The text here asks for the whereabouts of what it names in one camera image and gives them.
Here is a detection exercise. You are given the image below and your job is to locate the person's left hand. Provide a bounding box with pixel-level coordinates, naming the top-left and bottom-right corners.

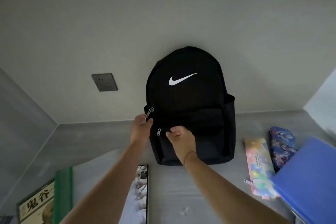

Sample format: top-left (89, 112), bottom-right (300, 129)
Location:
top-left (130, 113), bottom-right (154, 145)

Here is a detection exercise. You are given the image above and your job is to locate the person's right hand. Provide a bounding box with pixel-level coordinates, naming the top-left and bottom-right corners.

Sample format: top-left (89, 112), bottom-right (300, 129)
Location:
top-left (166, 126), bottom-right (198, 165)

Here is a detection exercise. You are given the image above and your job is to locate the black backpack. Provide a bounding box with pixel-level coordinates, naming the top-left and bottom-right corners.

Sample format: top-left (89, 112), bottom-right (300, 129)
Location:
top-left (143, 46), bottom-right (236, 166)

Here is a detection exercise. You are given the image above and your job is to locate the magazine with pale hands cover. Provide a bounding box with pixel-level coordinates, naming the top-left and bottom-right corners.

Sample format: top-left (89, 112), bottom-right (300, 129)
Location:
top-left (119, 164), bottom-right (149, 224)

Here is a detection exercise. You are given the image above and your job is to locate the pastel flower pencil pouch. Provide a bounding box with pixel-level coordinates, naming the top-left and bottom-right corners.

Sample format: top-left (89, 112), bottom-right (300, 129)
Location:
top-left (243, 138), bottom-right (279, 200)

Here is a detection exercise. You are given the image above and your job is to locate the blue cartoon pencil tin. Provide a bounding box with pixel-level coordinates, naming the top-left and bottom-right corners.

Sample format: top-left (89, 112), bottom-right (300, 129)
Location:
top-left (269, 126), bottom-right (299, 173)

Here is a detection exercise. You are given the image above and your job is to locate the clear folder with green spine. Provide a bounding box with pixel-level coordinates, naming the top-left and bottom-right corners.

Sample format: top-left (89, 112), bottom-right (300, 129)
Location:
top-left (52, 165), bottom-right (138, 224)

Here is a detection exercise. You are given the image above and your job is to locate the beige book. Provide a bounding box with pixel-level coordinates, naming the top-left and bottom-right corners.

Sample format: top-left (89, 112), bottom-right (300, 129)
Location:
top-left (17, 179), bottom-right (57, 224)

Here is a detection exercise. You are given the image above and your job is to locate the blue folder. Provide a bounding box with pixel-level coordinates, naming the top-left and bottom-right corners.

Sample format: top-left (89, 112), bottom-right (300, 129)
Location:
top-left (270, 136), bottom-right (336, 224)

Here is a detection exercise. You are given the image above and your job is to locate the person's left forearm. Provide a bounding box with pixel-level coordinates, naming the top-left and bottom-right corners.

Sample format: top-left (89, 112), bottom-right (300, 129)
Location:
top-left (59, 137), bottom-right (147, 224)

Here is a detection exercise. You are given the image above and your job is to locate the person's right forearm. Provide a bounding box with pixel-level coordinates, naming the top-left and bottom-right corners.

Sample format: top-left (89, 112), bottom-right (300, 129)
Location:
top-left (182, 152), bottom-right (289, 224)

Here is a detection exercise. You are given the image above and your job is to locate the red string bracelet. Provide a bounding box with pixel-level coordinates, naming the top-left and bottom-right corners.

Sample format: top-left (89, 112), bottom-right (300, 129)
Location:
top-left (183, 152), bottom-right (197, 171)

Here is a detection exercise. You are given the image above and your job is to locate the grey wall socket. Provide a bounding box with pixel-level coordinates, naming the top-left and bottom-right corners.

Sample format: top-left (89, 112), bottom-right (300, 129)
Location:
top-left (91, 73), bottom-right (118, 92)

